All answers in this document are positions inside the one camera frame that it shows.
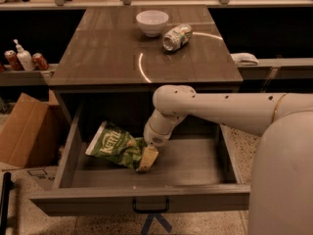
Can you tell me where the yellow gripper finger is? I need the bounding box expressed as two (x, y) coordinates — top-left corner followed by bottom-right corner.
(136, 145), (158, 173)

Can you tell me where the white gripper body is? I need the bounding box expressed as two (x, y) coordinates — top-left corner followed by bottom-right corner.
(144, 110), (186, 147)

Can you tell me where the green jalapeno chip bag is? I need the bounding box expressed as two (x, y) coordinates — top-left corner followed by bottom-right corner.
(85, 121), (147, 169)

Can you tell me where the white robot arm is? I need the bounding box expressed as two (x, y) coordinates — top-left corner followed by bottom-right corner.
(144, 85), (313, 235)

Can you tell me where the open grey top drawer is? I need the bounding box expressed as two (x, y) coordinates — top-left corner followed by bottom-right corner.
(29, 91), (251, 217)

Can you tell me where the grey drawer cabinet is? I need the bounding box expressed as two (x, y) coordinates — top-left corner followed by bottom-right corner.
(50, 5), (243, 140)

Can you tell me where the crushed silver soda can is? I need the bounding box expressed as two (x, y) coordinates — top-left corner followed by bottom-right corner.
(162, 24), (193, 52)

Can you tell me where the folded white cloth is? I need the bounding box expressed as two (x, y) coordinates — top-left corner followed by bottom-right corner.
(231, 53), (259, 66)

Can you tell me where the white ceramic bowl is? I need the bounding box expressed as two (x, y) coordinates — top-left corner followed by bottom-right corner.
(136, 10), (169, 37)

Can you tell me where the brown cardboard box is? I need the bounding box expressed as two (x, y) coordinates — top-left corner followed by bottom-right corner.
(0, 90), (69, 168)

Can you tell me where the red soda can right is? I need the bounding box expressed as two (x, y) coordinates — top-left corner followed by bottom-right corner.
(32, 53), (49, 71)

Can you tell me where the red soda can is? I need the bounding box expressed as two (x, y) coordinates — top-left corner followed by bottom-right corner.
(4, 50), (22, 71)
(32, 53), (49, 71)

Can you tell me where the black bar left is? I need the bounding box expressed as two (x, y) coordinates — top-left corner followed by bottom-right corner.
(0, 172), (14, 235)

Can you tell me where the white pump bottle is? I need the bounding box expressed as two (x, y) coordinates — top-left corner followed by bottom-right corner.
(14, 39), (35, 71)

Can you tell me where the grey side shelf left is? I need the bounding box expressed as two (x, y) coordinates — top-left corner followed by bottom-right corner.
(0, 64), (58, 86)

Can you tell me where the red soda can left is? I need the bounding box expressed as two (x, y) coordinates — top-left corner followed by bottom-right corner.
(4, 50), (22, 71)

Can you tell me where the black drawer handle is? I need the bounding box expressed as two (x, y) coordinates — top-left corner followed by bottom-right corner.
(132, 197), (169, 213)

